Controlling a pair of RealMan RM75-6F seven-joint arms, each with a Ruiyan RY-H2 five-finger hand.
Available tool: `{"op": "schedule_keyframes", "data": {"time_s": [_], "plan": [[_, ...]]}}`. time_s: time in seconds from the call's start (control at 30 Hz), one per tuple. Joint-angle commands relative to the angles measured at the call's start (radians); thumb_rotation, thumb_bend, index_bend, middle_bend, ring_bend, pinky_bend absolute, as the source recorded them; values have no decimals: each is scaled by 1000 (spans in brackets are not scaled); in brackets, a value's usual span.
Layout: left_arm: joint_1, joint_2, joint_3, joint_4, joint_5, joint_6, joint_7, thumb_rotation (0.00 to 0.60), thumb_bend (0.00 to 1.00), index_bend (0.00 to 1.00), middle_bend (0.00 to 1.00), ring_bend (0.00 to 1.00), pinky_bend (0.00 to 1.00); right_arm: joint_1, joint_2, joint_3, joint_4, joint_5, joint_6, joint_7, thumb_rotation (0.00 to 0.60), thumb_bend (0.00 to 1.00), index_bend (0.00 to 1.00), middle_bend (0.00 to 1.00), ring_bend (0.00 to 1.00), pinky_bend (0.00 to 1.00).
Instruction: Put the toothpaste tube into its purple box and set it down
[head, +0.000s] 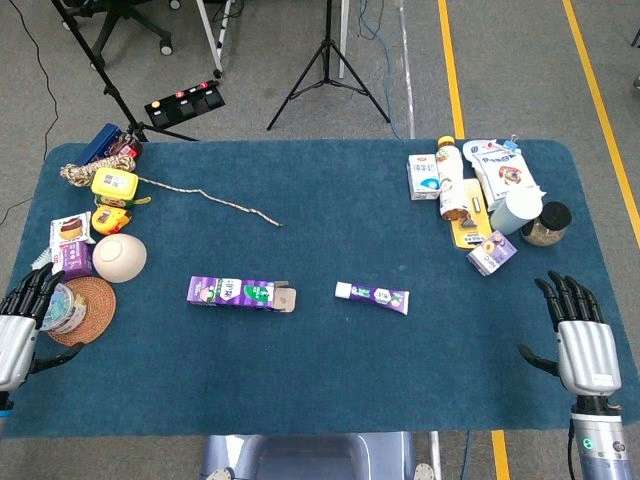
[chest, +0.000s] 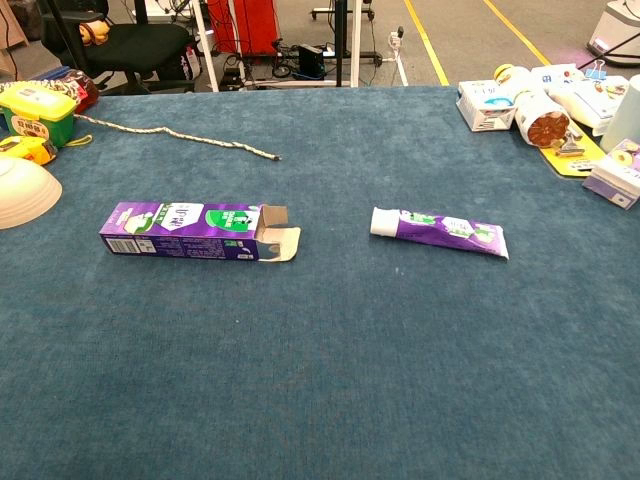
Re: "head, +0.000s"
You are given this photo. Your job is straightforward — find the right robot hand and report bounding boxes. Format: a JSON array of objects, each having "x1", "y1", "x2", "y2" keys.
[{"x1": 517, "y1": 270, "x2": 624, "y2": 416}]

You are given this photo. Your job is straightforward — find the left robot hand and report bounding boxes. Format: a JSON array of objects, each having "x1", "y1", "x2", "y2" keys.
[{"x1": 0, "y1": 262, "x2": 85, "y2": 394}]

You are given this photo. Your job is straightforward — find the purple toothpaste carton box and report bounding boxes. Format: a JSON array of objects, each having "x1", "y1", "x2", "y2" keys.
[{"x1": 186, "y1": 275, "x2": 298, "y2": 315}]

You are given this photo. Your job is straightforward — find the purple toothpaste tube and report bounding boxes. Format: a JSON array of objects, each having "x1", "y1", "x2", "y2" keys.
[{"x1": 334, "y1": 281, "x2": 411, "y2": 316}]

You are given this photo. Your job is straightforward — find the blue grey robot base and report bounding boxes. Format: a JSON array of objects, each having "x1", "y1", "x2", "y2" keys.
[{"x1": 199, "y1": 432, "x2": 444, "y2": 480}]

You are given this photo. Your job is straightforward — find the round clear plastic cup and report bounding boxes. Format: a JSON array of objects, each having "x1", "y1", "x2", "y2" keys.
[{"x1": 37, "y1": 282, "x2": 87, "y2": 335}]

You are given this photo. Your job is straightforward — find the light blue bristle brush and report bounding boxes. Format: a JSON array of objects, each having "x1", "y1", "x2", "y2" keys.
[{"x1": 30, "y1": 248, "x2": 55, "y2": 274}]

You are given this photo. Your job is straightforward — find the woven rattan coaster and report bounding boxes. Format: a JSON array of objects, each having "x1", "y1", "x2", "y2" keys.
[{"x1": 47, "y1": 276, "x2": 117, "y2": 347}]

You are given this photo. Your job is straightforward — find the small purple box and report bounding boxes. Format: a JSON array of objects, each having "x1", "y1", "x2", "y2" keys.
[{"x1": 51, "y1": 241, "x2": 95, "y2": 281}]

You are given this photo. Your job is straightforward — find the white snack packet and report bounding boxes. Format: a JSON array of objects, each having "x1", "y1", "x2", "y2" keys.
[{"x1": 48, "y1": 210, "x2": 96, "y2": 250}]

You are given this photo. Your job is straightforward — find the beige bowl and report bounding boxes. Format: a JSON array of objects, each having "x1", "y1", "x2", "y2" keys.
[{"x1": 91, "y1": 233, "x2": 149, "y2": 284}]

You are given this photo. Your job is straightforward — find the glass jar black lid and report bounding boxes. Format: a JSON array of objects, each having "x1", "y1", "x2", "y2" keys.
[{"x1": 520, "y1": 201, "x2": 573, "y2": 248}]

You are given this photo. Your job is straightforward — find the purple drink carton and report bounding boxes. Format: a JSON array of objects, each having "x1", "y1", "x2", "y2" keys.
[{"x1": 465, "y1": 230, "x2": 519, "y2": 277}]

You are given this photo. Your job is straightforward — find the yellow tape measure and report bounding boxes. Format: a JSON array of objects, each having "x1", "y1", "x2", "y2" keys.
[{"x1": 90, "y1": 204, "x2": 134, "y2": 236}]

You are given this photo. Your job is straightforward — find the white paper cup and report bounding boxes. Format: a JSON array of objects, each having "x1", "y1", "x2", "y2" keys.
[{"x1": 489, "y1": 187, "x2": 544, "y2": 235}]

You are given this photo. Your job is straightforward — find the yellow razor blister card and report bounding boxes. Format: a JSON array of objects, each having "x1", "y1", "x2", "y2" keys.
[{"x1": 449, "y1": 178, "x2": 494, "y2": 250}]

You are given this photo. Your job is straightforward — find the yellow lidded plastic box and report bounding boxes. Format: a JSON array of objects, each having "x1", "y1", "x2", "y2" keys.
[{"x1": 90, "y1": 167, "x2": 151, "y2": 208}]

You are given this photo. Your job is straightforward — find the white snack bag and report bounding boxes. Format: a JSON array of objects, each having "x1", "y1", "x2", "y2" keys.
[{"x1": 461, "y1": 138, "x2": 546, "y2": 211}]

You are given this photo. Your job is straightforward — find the dark blue box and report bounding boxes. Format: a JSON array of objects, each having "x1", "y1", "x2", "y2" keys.
[{"x1": 74, "y1": 122, "x2": 124, "y2": 166}]

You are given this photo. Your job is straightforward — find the dark red packet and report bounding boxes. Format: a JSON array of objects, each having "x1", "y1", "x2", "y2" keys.
[{"x1": 108, "y1": 132, "x2": 144, "y2": 161}]

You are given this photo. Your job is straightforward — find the drink bottle orange cap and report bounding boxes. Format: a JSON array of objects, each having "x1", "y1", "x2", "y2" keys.
[{"x1": 435, "y1": 135, "x2": 471, "y2": 222}]

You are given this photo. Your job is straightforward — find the white milk carton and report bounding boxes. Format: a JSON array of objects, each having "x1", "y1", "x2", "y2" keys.
[{"x1": 407, "y1": 153, "x2": 442, "y2": 202}]

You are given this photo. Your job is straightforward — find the black slanted light stand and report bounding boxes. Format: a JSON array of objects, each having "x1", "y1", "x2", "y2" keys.
[{"x1": 49, "y1": 0, "x2": 199, "y2": 144}]

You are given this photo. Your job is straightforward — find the blue carpet table mat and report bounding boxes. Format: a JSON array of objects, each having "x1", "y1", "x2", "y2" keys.
[{"x1": 0, "y1": 138, "x2": 640, "y2": 441}]

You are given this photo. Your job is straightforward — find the black foot pedal board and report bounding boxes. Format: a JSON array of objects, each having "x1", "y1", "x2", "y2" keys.
[{"x1": 143, "y1": 79, "x2": 227, "y2": 129}]

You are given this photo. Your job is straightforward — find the black office chair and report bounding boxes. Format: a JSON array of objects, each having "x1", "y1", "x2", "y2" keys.
[{"x1": 59, "y1": 0, "x2": 182, "y2": 71}]

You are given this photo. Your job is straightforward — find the white upright pole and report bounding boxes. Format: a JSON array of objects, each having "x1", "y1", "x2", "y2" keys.
[{"x1": 338, "y1": 0, "x2": 351, "y2": 80}]

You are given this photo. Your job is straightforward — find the black tripod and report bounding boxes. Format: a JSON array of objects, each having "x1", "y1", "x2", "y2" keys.
[{"x1": 266, "y1": 0, "x2": 392, "y2": 132}]

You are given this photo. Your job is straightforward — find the braided beige rope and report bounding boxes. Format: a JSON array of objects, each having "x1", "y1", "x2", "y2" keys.
[{"x1": 59, "y1": 153, "x2": 284, "y2": 229}]

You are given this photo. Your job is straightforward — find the blue floor cable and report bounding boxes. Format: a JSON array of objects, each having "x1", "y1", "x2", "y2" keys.
[{"x1": 357, "y1": 0, "x2": 401, "y2": 140}]

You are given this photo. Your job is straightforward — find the white slanted frame leg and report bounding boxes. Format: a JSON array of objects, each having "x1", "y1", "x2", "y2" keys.
[{"x1": 194, "y1": 0, "x2": 234, "y2": 80}]

